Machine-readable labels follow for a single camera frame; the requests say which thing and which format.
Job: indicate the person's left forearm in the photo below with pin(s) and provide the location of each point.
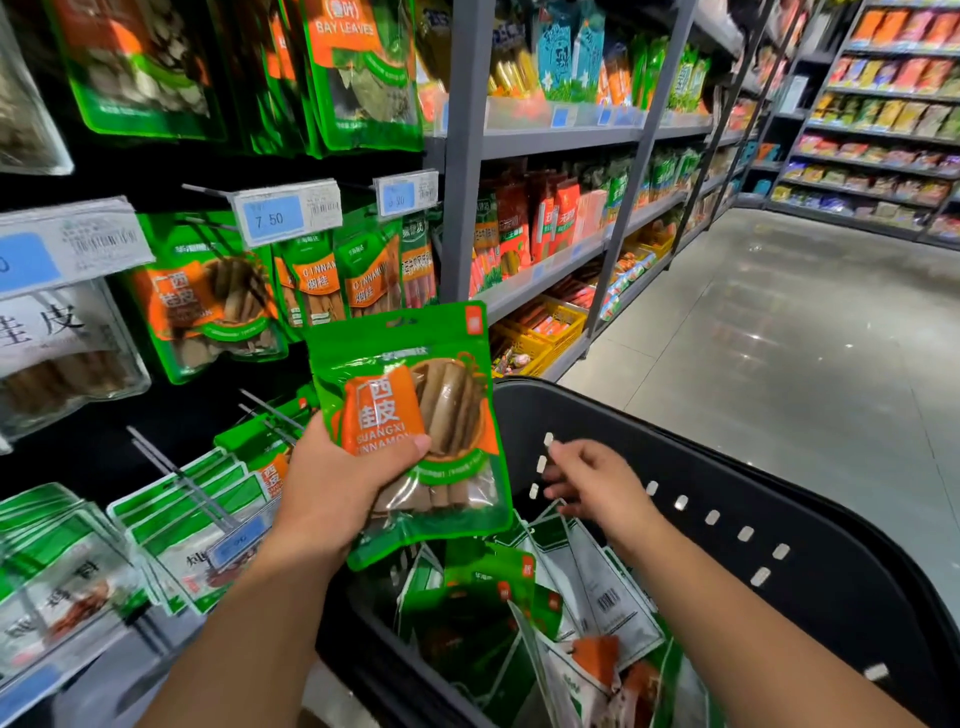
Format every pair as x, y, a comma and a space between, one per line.
240, 660

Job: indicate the blue white price tag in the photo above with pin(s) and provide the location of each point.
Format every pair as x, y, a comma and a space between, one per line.
405, 195
75, 248
285, 215
240, 537

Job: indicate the gray metal shelving unit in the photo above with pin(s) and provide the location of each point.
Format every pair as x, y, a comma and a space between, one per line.
555, 143
855, 225

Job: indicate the row of green snack packets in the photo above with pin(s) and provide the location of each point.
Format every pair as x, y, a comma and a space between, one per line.
668, 75

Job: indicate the row of clear green-top packets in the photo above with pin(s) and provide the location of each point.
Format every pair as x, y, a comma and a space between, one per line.
60, 600

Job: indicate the row of green white packets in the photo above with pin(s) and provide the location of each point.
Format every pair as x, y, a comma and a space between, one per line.
180, 525

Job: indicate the row of red orange packets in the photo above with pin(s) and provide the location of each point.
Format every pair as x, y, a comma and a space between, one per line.
518, 225

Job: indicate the green white-slice packets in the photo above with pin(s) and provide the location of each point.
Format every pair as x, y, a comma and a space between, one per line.
135, 68

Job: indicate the green leaf packets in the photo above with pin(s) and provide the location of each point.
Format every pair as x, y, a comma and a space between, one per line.
360, 75

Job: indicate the person's left hand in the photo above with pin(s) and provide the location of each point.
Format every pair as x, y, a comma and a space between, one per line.
338, 495

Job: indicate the yellow display trays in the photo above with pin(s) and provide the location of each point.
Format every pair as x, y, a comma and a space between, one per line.
533, 338

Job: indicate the green cinnamon stick packet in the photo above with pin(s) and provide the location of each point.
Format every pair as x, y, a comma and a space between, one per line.
450, 390

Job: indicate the black shopping basket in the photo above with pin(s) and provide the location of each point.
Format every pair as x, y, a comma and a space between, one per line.
840, 630

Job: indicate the pile of packets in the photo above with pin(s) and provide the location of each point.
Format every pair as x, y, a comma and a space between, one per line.
465, 630

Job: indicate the clear white-slice packets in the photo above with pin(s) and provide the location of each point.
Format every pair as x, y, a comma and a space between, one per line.
23, 105

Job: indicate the rows of colourful packaged goods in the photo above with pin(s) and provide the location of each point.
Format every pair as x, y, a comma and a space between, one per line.
885, 113

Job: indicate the row of teal yellow packets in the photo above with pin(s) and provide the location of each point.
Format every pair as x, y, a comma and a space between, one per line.
563, 53

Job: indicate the person's right forearm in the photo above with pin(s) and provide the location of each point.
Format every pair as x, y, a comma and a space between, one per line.
735, 630

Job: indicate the green orange Guangxi cinnamon bags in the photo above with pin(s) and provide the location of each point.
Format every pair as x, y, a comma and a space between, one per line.
203, 300
323, 278

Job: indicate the clear cinnamon packets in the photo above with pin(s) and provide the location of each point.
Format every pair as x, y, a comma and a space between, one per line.
68, 368

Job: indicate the person's right hand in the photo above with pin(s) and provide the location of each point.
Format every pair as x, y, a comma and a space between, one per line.
600, 495

